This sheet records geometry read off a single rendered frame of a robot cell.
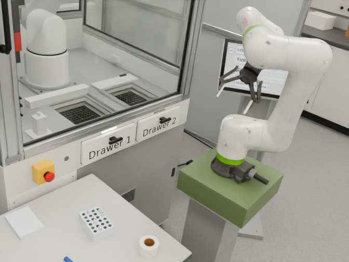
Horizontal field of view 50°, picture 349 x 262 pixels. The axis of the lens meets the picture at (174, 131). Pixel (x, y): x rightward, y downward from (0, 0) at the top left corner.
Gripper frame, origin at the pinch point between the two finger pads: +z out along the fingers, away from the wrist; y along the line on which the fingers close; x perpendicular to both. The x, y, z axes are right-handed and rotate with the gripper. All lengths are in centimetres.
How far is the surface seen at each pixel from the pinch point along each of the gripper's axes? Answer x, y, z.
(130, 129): 14.3, -32.2, 31.3
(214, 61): 147, -17, -62
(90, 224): -18, -23, 70
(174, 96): 29.4, -23.7, 4.4
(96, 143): 3, -40, 44
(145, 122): 19.9, -28.4, 24.2
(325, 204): 131, 115, -5
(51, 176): -14, -45, 63
